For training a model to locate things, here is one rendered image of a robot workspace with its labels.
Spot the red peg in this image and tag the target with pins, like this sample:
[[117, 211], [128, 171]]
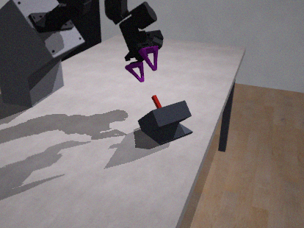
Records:
[[156, 101]]

